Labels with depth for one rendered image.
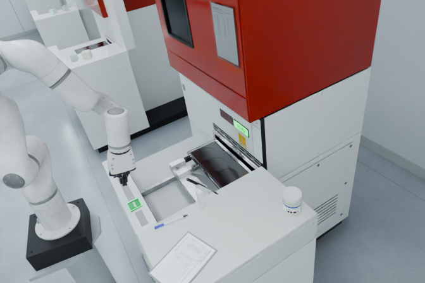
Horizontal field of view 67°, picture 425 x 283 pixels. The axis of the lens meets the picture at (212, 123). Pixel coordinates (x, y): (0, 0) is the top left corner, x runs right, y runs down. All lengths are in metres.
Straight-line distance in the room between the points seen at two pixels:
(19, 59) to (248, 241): 0.96
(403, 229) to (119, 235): 2.04
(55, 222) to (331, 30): 1.41
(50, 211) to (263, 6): 1.16
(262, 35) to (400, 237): 1.81
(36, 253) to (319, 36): 1.46
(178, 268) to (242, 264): 0.22
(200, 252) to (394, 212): 1.78
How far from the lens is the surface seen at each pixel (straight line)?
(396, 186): 2.90
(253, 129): 1.42
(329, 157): 1.87
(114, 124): 1.18
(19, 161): 1.31
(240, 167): 1.60
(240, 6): 1.12
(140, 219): 1.41
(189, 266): 1.22
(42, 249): 1.58
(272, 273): 1.39
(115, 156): 1.26
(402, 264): 2.46
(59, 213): 1.54
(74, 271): 1.79
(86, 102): 1.14
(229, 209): 1.34
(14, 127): 1.28
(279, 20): 1.24
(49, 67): 1.11
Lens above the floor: 1.98
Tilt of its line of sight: 34 degrees down
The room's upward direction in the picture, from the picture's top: 10 degrees counter-clockwise
